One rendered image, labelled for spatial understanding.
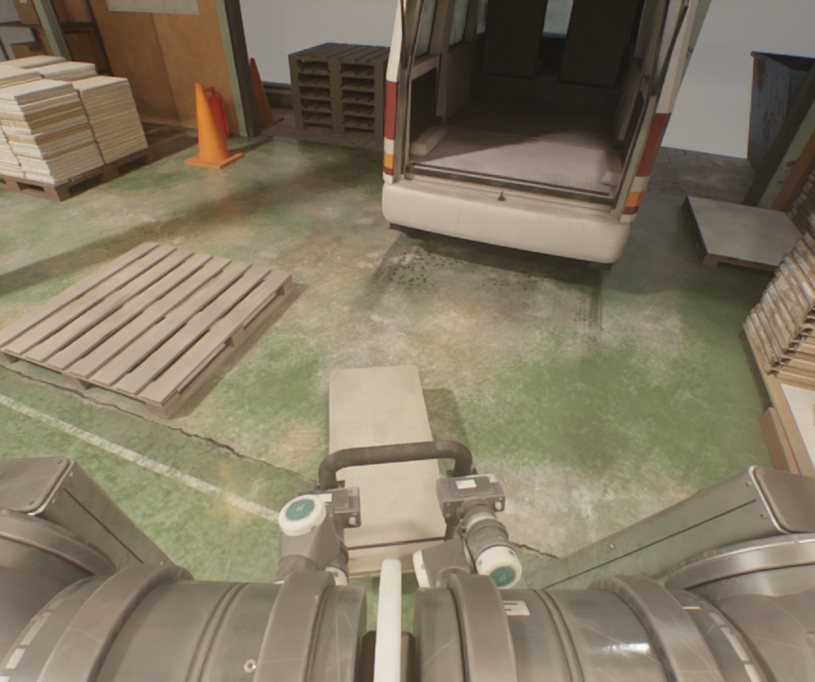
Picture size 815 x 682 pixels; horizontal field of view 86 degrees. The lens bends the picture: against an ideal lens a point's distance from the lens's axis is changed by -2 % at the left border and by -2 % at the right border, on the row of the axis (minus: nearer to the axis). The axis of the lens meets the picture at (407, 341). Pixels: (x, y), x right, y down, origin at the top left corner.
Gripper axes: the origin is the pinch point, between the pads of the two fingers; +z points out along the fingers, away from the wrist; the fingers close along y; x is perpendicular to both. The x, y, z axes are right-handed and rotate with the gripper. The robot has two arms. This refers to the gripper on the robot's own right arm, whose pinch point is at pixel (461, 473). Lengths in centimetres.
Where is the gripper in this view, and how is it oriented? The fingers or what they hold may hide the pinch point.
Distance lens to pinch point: 113.1
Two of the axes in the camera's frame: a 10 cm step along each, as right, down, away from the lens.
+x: -0.1, -9.3, -3.5
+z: -1.3, -3.5, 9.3
